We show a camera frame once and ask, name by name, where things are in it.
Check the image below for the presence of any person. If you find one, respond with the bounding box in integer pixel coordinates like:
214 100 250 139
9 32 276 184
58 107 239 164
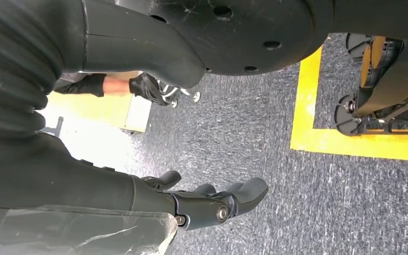
53 72 170 107

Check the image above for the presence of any yellow wooden panel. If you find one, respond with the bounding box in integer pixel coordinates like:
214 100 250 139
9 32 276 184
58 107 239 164
45 70 152 133

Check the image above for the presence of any yellow floor tape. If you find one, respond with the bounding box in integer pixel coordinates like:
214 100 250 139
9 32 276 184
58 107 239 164
290 46 408 163

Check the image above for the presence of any clear plastic film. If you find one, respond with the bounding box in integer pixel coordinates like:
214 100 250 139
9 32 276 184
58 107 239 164
0 198 179 255

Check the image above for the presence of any black wheeled stand base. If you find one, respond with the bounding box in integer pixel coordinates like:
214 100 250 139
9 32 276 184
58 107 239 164
333 32 408 137

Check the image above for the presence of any black round base plate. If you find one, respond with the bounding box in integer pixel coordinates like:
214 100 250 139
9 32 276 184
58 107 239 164
114 0 408 77

